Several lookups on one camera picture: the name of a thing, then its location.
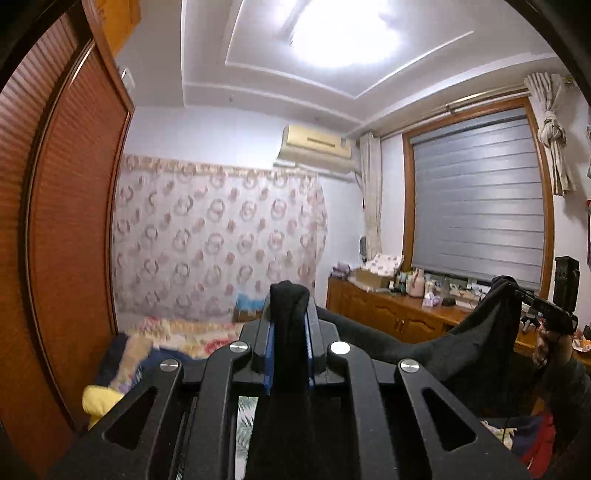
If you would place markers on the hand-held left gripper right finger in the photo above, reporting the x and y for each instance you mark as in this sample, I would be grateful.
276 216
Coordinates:
310 360

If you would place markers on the person's right hand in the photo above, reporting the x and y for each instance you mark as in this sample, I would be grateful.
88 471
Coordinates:
551 348

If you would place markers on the purple tissue pack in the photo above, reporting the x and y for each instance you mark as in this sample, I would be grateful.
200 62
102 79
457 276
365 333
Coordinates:
431 300

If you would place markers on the red cloth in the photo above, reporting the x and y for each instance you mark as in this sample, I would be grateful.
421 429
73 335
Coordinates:
540 447

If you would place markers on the person's right forearm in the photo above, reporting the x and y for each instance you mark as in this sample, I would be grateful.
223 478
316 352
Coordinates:
572 387

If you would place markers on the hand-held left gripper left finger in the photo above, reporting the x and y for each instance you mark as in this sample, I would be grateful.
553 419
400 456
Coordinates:
269 355

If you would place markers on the grey window blind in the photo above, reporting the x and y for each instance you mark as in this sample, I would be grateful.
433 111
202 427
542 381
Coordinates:
475 198

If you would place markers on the wooden window frame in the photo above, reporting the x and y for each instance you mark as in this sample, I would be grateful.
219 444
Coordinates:
407 207

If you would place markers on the small desk fan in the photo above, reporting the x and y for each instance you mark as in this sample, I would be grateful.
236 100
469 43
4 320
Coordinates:
363 247

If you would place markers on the wooden sideboard cabinet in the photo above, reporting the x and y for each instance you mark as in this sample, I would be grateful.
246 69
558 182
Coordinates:
392 314

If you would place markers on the floral blanket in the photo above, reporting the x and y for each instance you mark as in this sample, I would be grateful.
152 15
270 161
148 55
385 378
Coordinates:
184 337

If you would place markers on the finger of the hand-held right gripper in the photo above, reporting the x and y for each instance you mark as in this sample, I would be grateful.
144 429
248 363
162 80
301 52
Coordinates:
524 294

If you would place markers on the wooden overhead cabinet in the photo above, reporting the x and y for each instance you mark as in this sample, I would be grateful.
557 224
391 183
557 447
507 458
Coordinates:
120 23

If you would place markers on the pink thermos bottle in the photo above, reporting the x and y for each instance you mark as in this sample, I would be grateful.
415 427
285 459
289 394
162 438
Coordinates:
417 286

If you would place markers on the circle-patterned sheer curtain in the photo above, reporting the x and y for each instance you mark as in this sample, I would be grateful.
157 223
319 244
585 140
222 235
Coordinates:
207 240

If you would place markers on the black printed t-shirt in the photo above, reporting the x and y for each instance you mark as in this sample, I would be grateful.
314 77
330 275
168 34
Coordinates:
461 355

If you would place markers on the cardboard box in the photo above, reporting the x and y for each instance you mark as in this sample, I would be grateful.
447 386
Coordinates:
371 278

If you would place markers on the palm leaf bedsheet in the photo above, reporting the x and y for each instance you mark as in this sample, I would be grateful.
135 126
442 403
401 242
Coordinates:
244 429

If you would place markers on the round ceiling light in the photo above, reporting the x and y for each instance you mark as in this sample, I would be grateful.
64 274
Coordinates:
341 27

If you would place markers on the blue cloth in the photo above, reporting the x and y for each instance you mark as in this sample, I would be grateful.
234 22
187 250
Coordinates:
249 304

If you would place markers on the tall black speaker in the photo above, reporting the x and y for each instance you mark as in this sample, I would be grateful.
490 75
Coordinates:
565 277

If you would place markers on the metal curtain rod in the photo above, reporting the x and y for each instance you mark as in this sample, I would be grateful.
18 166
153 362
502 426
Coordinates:
485 98

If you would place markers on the beige wall air conditioner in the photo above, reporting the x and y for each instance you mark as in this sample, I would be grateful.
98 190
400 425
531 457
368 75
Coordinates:
314 143

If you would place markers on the small brown box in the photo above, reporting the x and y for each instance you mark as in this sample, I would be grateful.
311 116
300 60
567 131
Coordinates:
247 317

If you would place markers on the wooden louvered wardrobe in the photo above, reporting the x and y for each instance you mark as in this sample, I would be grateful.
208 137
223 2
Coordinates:
69 230

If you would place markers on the tied beige curtain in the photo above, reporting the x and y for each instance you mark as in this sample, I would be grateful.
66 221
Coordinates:
371 198
554 134

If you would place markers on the floral cloth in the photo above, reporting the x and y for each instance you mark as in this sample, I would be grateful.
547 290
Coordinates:
383 264

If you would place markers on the yellow cloth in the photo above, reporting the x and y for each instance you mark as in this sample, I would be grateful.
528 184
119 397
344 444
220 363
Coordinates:
99 401

